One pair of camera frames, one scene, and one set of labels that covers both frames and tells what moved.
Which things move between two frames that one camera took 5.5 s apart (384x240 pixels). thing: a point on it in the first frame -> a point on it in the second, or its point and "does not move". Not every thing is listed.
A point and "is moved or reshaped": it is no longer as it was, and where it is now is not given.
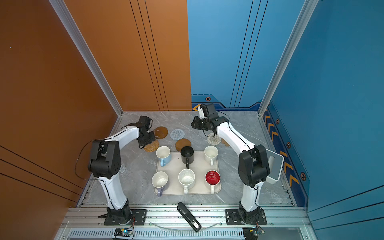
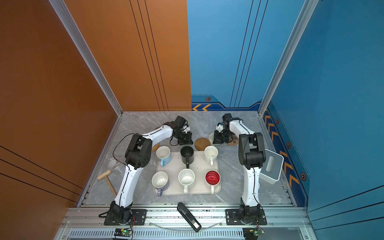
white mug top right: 210,154 does not move
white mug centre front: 186,178 does not move
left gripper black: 153,138 -> 188,141
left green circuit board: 123,232 does not move
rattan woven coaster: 152,147 does not move
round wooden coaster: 181,143 is moved or reshaped
